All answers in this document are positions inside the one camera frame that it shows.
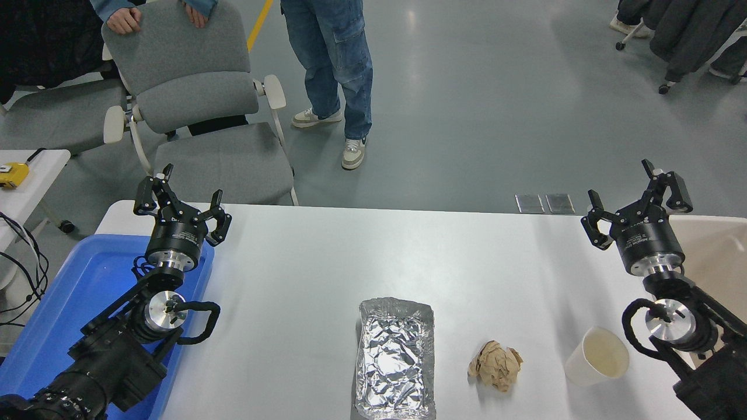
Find crinkled foil tray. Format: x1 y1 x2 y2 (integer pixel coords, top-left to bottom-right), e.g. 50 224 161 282
354 297 437 420

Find grey chair with white armrests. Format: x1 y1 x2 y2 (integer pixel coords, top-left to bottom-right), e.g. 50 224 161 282
102 0 299 206

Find person's left hand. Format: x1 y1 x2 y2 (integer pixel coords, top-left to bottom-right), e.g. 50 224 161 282
183 2 210 29

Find dark coat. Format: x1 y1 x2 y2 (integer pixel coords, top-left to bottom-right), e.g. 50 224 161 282
649 0 747 83

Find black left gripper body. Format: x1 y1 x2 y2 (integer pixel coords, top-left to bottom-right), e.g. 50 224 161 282
146 217 210 261

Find crumpled tan paper ball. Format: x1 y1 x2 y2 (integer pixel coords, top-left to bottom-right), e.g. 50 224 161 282
467 340 524 393

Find blue plastic tray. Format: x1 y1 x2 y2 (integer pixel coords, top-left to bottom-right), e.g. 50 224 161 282
0 234 215 420

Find white wheeled chair frame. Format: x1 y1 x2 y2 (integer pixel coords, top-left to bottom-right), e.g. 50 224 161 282
658 23 747 95
615 22 647 52

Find black cables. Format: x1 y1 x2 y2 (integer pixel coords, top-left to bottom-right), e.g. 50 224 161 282
0 212 51 328

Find white paper cup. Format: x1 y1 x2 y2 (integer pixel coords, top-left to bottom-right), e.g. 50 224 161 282
564 326 631 387

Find large pale bin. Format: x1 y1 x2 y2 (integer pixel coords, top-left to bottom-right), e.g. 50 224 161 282
667 214 747 369

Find small white side table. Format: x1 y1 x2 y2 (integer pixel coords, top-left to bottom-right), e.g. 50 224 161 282
0 149 76 253

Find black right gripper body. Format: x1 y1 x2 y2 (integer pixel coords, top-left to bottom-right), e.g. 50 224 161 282
610 216 685 270

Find grey padded chair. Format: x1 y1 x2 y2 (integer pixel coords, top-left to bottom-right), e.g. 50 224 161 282
0 55 130 156

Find person's right hand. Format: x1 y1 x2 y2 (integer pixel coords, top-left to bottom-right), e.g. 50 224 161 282
106 7 142 35

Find yellow handheld device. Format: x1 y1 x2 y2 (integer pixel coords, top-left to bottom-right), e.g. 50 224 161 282
0 162 30 189

